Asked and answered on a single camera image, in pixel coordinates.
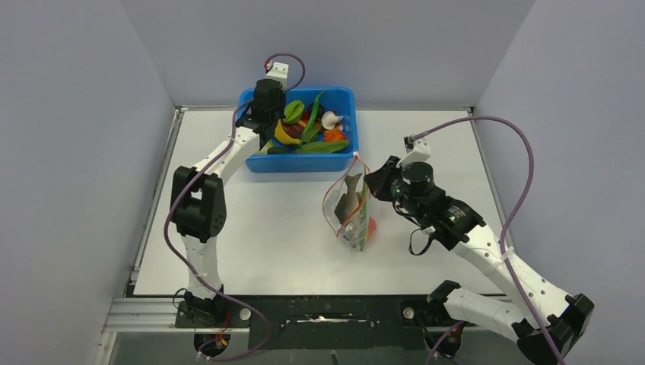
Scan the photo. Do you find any yellow banana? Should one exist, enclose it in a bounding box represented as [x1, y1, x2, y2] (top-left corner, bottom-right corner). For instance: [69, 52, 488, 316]
[274, 119, 302, 145]

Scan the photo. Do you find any long green bean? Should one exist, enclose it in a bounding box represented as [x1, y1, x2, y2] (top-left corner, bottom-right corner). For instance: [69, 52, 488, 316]
[358, 182, 369, 252]

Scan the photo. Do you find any clear zip top bag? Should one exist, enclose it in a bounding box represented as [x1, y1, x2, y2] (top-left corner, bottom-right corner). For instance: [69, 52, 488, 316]
[322, 152, 377, 252]

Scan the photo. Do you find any grey fish piece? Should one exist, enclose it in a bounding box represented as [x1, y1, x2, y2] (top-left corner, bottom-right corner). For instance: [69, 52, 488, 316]
[334, 173, 362, 224]

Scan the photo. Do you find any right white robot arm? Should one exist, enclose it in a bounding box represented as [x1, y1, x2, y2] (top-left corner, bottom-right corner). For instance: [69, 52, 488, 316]
[365, 156, 595, 364]

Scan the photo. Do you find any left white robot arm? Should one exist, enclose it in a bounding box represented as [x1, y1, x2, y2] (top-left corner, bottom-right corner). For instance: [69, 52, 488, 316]
[164, 78, 286, 325]

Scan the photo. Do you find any dark green cucumber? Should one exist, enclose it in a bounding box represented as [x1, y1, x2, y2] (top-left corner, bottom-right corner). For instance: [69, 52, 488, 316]
[267, 146, 291, 154]

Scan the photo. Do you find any upright green bean pod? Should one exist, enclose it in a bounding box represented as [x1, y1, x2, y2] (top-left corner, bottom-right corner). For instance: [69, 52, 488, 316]
[301, 91, 326, 142]

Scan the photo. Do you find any white mushroom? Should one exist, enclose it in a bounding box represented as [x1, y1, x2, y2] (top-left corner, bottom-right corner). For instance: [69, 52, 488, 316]
[320, 111, 344, 130]

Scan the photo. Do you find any orange carrot piece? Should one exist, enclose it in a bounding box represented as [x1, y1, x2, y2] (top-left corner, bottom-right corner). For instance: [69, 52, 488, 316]
[323, 129, 347, 142]

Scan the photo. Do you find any flat green leaf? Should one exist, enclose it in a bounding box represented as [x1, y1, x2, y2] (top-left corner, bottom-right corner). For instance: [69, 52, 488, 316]
[294, 140, 349, 154]

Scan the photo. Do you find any blue plastic bin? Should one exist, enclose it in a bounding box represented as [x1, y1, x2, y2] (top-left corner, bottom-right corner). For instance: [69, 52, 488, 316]
[246, 86, 359, 173]

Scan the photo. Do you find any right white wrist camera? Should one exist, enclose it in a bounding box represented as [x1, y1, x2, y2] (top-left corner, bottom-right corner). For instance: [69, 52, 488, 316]
[396, 135, 431, 168]

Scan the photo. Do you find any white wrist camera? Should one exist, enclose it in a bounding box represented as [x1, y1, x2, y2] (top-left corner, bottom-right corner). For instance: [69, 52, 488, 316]
[396, 135, 431, 168]
[265, 61, 289, 91]

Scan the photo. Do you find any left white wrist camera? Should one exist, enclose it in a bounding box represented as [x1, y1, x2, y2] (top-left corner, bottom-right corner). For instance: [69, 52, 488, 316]
[265, 61, 289, 91]

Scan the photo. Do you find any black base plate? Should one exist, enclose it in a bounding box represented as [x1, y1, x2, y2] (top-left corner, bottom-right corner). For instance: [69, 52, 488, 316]
[174, 294, 454, 351]

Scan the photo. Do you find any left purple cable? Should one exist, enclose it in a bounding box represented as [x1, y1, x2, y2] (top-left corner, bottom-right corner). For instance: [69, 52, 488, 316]
[164, 52, 307, 363]

